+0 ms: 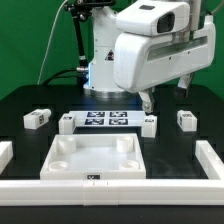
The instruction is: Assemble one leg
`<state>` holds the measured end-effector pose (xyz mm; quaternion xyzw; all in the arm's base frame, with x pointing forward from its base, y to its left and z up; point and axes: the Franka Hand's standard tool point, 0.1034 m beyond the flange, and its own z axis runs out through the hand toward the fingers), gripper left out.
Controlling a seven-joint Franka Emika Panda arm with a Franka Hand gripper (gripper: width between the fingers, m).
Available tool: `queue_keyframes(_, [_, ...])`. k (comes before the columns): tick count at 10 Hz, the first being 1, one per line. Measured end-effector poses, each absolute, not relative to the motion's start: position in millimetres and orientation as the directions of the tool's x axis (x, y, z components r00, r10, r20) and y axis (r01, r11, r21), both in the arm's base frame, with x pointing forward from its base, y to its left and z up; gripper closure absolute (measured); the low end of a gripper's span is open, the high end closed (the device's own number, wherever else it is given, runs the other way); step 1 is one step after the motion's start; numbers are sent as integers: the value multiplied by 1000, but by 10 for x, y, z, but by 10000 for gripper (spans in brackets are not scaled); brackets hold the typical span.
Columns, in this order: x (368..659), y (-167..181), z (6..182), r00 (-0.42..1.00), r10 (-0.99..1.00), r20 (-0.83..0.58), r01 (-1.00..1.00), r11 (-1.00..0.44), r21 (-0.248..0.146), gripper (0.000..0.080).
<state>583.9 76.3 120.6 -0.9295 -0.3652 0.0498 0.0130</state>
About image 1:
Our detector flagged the white cable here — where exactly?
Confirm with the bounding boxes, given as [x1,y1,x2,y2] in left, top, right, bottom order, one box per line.
[37,0,69,86]

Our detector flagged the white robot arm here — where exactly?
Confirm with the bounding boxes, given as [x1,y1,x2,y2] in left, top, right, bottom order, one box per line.
[84,0,216,113]

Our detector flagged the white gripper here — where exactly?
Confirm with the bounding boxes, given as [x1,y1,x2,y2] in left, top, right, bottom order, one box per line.
[114,16,216,113]

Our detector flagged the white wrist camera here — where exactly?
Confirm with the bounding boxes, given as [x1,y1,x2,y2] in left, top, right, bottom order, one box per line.
[116,0,190,36]

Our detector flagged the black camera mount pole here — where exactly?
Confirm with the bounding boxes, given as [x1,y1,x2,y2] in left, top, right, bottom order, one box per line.
[65,0,119,91]

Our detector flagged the white U-shaped obstacle fence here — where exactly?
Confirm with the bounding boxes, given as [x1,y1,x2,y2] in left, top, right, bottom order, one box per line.
[0,140,224,206]

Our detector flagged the black cable bundle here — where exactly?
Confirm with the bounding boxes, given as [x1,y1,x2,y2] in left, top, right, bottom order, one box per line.
[43,67,88,87]

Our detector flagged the white marker base plate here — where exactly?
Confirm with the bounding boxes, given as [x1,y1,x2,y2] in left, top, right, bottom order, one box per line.
[70,111,145,127]

